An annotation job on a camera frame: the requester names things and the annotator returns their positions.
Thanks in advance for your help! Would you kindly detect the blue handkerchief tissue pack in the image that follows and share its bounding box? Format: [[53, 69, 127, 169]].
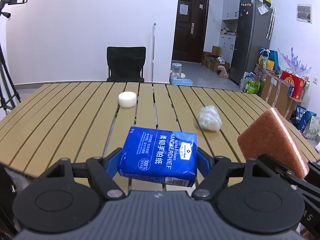
[[117, 126, 197, 187]]

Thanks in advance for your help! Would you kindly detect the orange scrub sponge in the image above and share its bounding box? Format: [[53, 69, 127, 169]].
[[237, 108, 309, 179]]

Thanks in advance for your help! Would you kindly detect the white crumpled plastic bag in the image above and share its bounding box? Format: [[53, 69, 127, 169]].
[[198, 105, 222, 132]]

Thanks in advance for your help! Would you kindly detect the white round foam disc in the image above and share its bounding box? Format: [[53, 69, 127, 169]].
[[118, 91, 137, 108]]

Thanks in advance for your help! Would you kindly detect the tan folding table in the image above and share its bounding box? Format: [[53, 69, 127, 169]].
[[0, 81, 320, 193]]

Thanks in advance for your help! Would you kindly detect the green snack bag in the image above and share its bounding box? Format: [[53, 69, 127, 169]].
[[244, 80, 260, 94]]

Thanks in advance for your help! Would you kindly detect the blue pet water dispenser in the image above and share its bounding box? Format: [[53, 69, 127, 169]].
[[170, 63, 193, 87]]

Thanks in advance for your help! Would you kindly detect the cardboard boxes stack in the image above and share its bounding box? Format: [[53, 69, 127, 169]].
[[261, 74, 302, 120]]

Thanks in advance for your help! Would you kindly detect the red gift box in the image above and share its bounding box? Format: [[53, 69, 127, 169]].
[[281, 71, 305, 100]]

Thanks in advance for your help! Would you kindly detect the black folding camp chair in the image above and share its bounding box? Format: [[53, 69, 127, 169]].
[[106, 47, 146, 83]]

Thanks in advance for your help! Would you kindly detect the white cabinet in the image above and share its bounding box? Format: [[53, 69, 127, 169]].
[[219, 0, 241, 64]]

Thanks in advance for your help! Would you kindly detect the dark brown door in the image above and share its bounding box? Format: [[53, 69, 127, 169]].
[[172, 0, 209, 63]]

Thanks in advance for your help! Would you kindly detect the dark grey refrigerator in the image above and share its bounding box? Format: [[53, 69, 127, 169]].
[[229, 0, 272, 85]]

